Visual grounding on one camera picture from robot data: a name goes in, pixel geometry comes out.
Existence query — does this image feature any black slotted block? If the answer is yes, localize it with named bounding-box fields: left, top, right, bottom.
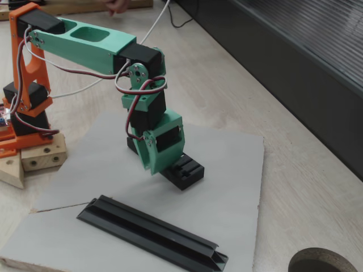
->
left=126, top=136, right=205, bottom=192

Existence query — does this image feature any person's hand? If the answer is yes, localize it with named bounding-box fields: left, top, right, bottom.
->
left=103, top=0, right=132, bottom=16

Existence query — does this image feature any grey board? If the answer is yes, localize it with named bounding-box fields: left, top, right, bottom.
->
left=0, top=110, right=265, bottom=272

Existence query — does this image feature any wooden block with holes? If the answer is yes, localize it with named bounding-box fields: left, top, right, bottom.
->
left=20, top=130, right=68, bottom=173

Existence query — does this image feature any dark cabinet front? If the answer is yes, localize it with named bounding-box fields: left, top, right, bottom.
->
left=172, top=0, right=363, bottom=182

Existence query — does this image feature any wooden wedge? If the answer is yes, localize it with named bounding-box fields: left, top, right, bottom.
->
left=0, top=151, right=26, bottom=190

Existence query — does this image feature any wooden plank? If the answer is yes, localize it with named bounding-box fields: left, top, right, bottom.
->
left=0, top=0, right=154, bottom=22

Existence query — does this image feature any red controller circuit board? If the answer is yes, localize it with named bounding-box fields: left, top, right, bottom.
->
left=0, top=103, right=12, bottom=133

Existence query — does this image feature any ribbed grey panel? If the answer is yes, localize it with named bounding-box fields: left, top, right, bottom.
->
left=231, top=0, right=363, bottom=92

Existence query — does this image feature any wrist servo wire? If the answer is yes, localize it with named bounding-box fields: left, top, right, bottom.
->
left=114, top=58, right=168, bottom=142

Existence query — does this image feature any black plastic rail profile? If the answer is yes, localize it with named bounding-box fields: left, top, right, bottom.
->
left=76, top=194, right=229, bottom=272

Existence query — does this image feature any white cable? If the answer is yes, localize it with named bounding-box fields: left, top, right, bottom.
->
left=50, top=0, right=171, bottom=100

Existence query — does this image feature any black cable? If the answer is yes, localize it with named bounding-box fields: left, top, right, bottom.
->
left=162, top=0, right=200, bottom=29

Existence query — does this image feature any base servo wire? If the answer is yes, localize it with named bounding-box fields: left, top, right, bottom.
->
left=10, top=109, right=61, bottom=139

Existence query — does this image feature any forearm servo wire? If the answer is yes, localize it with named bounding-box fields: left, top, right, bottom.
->
left=16, top=27, right=134, bottom=80

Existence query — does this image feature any round table cable hole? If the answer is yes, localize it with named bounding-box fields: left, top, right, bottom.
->
left=288, top=247, right=360, bottom=272

